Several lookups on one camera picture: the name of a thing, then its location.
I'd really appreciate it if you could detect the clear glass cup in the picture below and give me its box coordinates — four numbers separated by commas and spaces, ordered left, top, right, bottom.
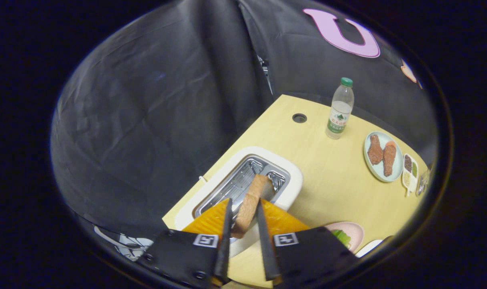
416, 169, 430, 197

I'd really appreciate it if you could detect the clear plastic water bottle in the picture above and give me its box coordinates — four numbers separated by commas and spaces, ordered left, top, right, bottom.
325, 77, 355, 140

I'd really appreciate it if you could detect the white toaster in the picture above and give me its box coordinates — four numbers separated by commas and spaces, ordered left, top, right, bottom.
174, 146, 304, 258

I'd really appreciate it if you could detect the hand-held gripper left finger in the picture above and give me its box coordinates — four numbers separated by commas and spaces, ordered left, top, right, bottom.
141, 197, 234, 289

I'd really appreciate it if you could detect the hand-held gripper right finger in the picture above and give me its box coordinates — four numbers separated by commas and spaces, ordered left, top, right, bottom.
255, 197, 360, 289

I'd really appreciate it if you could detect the white divided bean dish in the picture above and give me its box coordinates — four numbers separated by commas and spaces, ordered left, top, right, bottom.
401, 153, 420, 197

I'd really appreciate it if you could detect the white rounded plate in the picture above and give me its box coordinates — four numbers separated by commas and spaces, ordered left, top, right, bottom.
355, 239, 384, 258

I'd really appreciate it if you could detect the pink round plate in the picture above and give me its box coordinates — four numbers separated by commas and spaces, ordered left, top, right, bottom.
326, 222, 365, 254

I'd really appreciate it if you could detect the toasted bread slice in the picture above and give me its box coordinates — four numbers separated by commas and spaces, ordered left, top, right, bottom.
230, 174, 274, 239

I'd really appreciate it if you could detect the green lettuce leaf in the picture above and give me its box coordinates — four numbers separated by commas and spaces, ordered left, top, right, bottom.
331, 229, 352, 249

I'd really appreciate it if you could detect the pale green oval plate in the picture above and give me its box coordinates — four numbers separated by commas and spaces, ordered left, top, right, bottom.
363, 131, 404, 183

